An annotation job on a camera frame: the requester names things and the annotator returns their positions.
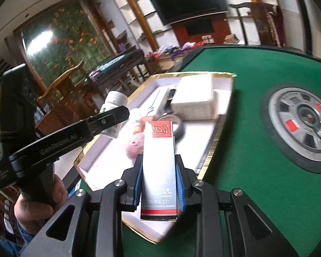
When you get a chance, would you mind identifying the round mahjong table control panel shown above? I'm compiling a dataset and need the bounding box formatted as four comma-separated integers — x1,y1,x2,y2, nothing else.
262,84,321,174

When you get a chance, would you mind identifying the black flat television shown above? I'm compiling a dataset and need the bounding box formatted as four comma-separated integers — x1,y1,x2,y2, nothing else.
149,0,229,27

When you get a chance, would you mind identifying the pile of colourful cloths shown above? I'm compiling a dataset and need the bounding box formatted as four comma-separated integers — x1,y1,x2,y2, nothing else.
146,41,201,59

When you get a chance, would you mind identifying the red-brown television cabinet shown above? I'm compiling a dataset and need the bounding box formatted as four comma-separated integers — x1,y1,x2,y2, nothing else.
174,19,230,49

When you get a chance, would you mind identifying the silver red-label box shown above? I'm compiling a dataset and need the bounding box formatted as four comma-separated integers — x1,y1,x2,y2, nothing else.
140,120,182,221

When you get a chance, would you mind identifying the long white blue box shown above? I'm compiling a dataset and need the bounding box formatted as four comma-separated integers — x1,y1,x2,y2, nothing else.
143,87,172,120

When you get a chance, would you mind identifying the person's left hand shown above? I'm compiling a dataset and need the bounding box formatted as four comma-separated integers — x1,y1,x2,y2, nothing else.
14,174,68,235

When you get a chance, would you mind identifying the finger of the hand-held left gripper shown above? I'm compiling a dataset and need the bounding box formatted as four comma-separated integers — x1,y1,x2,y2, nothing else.
86,106,130,140

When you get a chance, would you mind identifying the small cardboard box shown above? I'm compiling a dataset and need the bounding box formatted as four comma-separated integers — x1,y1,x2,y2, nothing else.
225,34,240,45

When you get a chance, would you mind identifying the maroon fringed cloth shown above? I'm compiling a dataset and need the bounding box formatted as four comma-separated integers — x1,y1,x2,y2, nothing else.
250,2,287,48

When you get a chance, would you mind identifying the white gold-edged cardboard box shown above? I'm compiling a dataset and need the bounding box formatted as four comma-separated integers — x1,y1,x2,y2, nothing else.
73,72,236,244

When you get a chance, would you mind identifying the curved wooden chair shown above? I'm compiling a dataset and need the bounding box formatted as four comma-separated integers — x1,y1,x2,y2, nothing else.
39,60,85,99

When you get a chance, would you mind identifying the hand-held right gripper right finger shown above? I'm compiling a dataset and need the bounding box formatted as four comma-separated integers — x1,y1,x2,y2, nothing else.
175,154,300,257

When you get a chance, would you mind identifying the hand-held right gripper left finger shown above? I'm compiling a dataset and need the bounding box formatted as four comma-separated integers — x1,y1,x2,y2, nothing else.
20,154,143,257

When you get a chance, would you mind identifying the large white medicine box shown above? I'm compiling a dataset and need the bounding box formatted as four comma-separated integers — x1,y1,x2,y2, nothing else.
172,74,214,120

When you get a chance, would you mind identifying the brown tape roll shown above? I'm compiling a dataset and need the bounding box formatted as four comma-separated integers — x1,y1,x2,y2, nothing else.
154,114,186,140

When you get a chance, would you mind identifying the flower wall mural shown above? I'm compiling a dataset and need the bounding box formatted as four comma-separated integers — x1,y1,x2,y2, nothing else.
20,1,113,86

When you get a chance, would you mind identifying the white green-label bottle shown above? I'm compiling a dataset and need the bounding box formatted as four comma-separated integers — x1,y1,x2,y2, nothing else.
100,91,128,139

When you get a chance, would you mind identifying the pink fluffy ball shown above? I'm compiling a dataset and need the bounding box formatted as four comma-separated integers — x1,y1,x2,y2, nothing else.
126,135,145,161

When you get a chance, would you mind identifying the black metal chair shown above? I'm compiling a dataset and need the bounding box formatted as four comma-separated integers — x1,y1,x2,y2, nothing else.
229,2,257,46

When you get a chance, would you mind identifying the dark wooden mahjong table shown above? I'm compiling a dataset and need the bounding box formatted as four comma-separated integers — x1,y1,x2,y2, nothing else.
88,49,146,86

